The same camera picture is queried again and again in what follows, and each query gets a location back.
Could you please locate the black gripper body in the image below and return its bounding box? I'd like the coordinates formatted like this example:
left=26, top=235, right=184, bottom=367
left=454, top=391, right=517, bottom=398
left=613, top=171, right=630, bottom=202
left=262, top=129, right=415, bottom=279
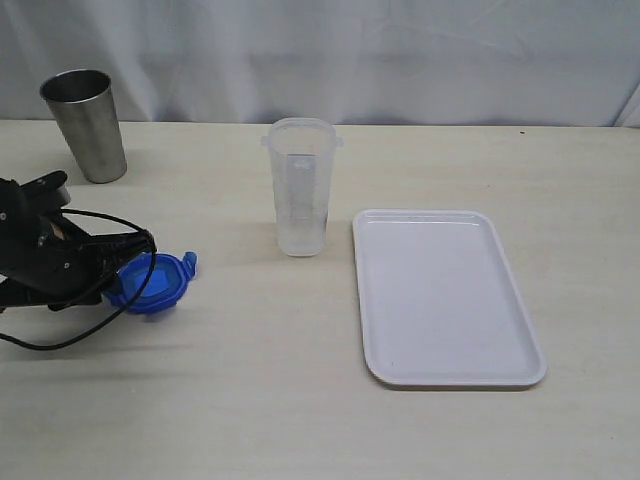
left=1, top=170, right=121, bottom=311

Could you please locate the blue plastic lid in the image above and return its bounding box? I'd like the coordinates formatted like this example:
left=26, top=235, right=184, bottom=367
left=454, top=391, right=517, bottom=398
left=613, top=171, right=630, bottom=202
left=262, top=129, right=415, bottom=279
left=103, top=251, right=198, bottom=315

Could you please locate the stainless steel cup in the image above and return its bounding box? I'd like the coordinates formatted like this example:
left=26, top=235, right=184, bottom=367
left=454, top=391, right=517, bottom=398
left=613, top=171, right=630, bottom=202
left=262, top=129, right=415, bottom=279
left=39, top=69, right=127, bottom=184

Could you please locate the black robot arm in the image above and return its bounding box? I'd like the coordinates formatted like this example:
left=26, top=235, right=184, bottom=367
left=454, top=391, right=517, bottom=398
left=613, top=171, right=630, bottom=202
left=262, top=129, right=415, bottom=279
left=1, top=170, right=153, bottom=311

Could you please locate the clear plastic tall container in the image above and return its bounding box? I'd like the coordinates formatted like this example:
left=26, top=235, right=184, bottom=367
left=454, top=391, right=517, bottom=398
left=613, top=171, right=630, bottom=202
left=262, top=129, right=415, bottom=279
left=261, top=117, right=343, bottom=257

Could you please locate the white rectangular tray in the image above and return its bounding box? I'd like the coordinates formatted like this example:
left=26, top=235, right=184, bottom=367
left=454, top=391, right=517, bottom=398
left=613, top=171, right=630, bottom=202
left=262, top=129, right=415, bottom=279
left=352, top=209, right=547, bottom=389

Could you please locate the white curtain backdrop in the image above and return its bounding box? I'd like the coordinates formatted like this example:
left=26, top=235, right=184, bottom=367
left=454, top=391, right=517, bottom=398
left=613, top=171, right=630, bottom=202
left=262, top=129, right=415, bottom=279
left=1, top=1, right=639, bottom=127

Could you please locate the black cable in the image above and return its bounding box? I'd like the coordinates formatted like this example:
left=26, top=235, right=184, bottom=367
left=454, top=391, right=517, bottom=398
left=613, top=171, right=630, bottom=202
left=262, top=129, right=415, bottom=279
left=0, top=209, right=157, bottom=350

